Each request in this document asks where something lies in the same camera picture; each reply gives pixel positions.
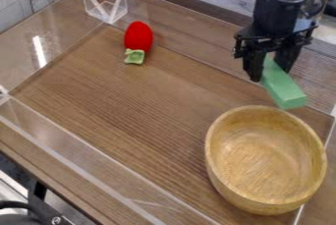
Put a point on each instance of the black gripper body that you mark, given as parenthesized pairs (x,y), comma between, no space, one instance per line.
(252,38)

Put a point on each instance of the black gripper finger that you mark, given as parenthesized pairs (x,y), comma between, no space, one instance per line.
(286,56)
(254,64)

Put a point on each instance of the green stick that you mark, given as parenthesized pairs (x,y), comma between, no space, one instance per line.
(282,87)

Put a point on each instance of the brown wooden bowl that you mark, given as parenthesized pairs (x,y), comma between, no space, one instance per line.
(266,159)

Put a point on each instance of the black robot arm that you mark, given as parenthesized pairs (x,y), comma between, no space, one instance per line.
(282,28)

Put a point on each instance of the red plush strawberry toy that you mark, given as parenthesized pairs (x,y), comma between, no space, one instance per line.
(138,42)

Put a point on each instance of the clear acrylic corner bracket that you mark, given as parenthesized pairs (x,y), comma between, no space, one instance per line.
(106,11)

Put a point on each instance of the clear acrylic tray wall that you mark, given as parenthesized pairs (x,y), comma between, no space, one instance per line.
(107,190)

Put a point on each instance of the black table leg frame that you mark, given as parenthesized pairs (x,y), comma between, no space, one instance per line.
(40,214)

